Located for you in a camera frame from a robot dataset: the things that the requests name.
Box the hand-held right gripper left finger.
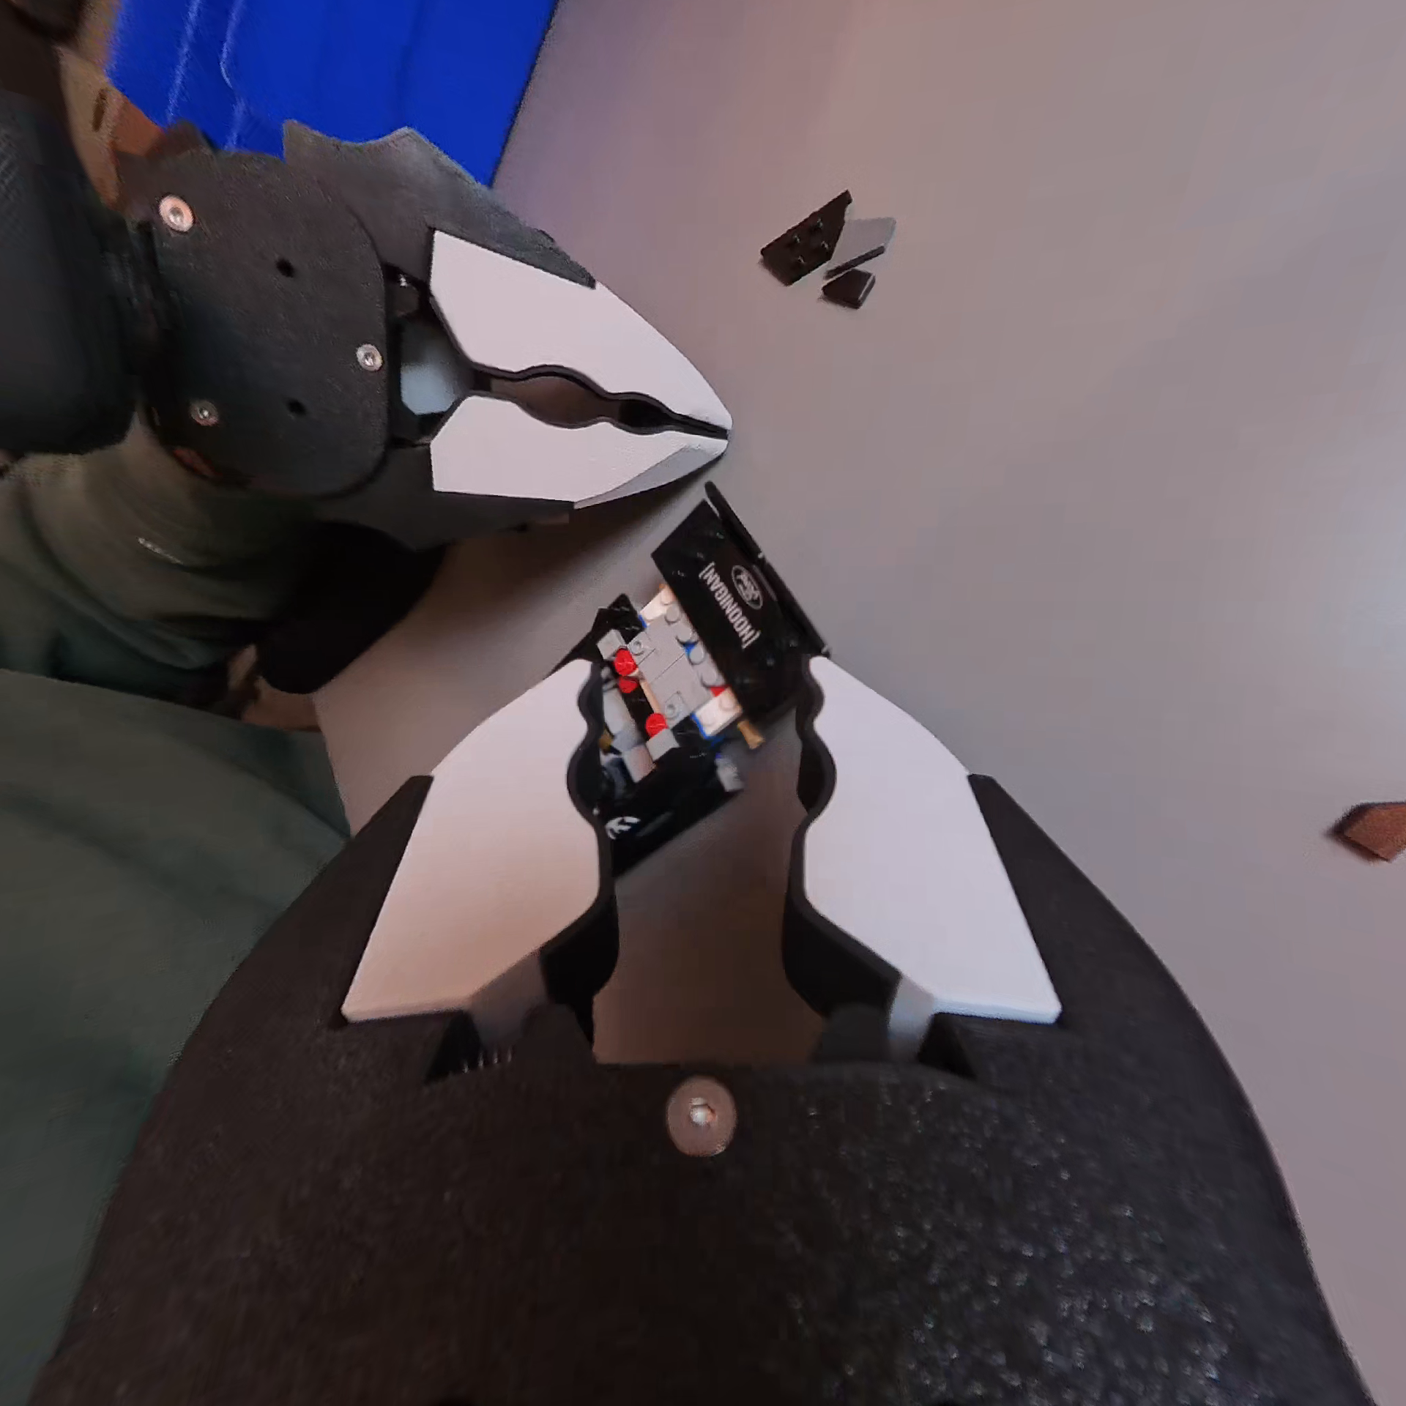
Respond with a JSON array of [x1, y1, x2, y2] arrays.
[[342, 659, 622, 1061]]

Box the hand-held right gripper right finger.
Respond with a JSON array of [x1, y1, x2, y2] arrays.
[[784, 655, 1064, 1065]]

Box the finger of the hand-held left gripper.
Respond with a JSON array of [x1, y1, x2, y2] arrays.
[[428, 227, 734, 431], [433, 392, 734, 513]]

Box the lego car model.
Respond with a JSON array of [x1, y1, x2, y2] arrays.
[[565, 486, 832, 882]]

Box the person's left forearm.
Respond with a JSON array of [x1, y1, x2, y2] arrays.
[[0, 440, 324, 719]]

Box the black lego wedge plate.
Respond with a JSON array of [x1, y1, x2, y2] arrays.
[[759, 191, 853, 289]]

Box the grey lego tile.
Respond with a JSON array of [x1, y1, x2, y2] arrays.
[[825, 215, 899, 281]]

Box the small dark lego piece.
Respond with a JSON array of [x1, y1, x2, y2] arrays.
[[1335, 801, 1406, 866]]

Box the blue plastic bin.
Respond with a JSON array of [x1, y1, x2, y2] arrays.
[[108, 0, 561, 191]]

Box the person's green sweatshirt torso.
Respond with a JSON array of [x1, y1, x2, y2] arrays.
[[0, 664, 355, 1249]]

